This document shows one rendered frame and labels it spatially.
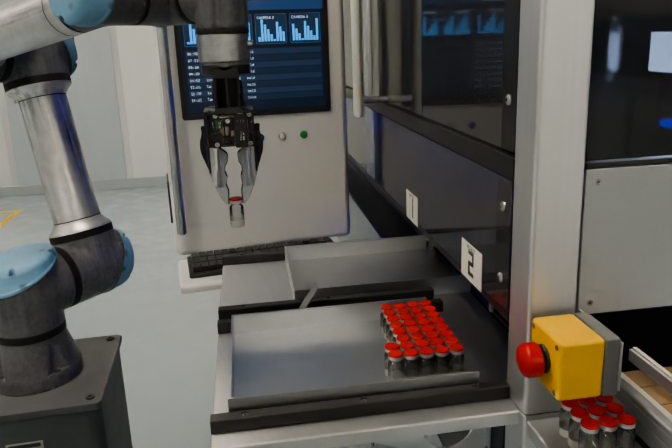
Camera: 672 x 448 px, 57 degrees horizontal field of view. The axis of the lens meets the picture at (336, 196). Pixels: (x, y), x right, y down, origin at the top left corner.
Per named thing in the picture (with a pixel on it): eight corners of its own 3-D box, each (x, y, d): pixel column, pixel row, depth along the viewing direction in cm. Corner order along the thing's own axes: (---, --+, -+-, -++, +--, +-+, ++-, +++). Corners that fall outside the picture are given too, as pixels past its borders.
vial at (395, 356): (401, 377, 91) (401, 348, 90) (405, 385, 89) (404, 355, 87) (386, 378, 90) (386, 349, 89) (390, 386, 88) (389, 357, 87)
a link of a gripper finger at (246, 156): (242, 210, 93) (233, 150, 91) (242, 201, 99) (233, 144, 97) (263, 207, 94) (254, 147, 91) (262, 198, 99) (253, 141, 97)
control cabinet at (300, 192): (334, 219, 200) (324, -41, 180) (352, 236, 182) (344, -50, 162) (172, 238, 187) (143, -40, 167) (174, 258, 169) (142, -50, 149)
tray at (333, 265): (430, 248, 145) (430, 234, 145) (470, 291, 120) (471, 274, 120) (285, 261, 141) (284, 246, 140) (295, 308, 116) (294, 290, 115)
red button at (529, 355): (541, 364, 75) (543, 334, 74) (557, 382, 71) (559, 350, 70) (511, 368, 74) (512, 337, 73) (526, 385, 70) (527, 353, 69)
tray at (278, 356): (425, 315, 111) (425, 296, 110) (478, 394, 86) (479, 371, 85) (233, 333, 107) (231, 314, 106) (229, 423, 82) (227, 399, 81)
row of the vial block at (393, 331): (391, 327, 106) (391, 302, 105) (420, 383, 89) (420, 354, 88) (379, 329, 106) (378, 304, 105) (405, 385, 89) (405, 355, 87)
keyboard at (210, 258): (331, 242, 176) (331, 234, 175) (346, 258, 163) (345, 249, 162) (186, 260, 166) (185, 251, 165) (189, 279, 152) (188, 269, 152)
